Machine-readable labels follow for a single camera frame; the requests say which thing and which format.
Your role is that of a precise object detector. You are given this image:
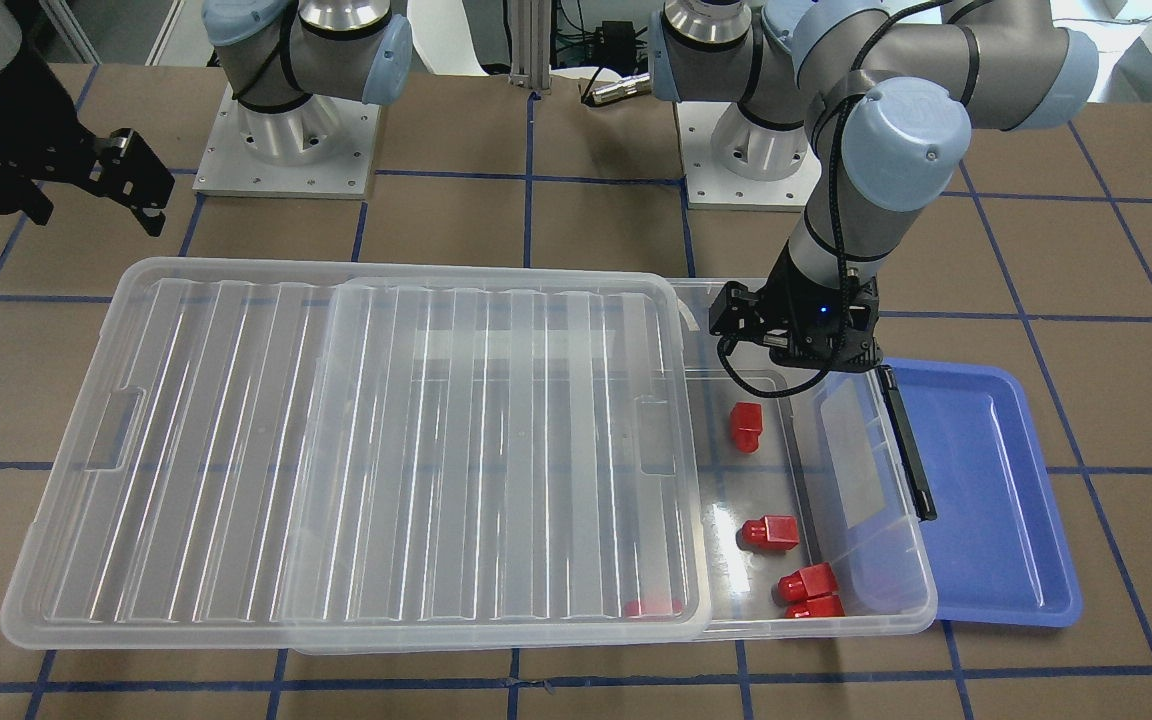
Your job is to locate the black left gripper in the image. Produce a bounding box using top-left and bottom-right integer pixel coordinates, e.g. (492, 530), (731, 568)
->
(707, 240), (882, 373)

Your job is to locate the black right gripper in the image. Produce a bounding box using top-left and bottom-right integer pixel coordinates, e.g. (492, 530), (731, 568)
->
(0, 45), (175, 237)

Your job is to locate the clear plastic box lid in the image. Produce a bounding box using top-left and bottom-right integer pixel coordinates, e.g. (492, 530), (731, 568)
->
(0, 258), (713, 653)

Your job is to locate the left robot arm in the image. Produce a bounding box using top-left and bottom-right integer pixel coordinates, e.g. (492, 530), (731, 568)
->
(646, 1), (1100, 373)

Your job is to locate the blue plastic tray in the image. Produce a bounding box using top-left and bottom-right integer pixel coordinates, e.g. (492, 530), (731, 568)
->
(887, 359), (1084, 628)

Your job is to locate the red block under lid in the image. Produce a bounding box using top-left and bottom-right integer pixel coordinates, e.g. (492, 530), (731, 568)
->
(623, 597), (684, 617)

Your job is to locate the clear plastic storage box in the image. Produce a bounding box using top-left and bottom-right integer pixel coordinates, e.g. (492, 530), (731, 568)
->
(275, 273), (937, 653)

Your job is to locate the black box latch handle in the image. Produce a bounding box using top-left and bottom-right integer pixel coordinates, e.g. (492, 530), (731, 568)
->
(876, 364), (938, 521)

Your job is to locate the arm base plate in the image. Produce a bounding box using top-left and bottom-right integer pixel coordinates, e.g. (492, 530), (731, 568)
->
(676, 103), (820, 211)
(194, 88), (382, 200)

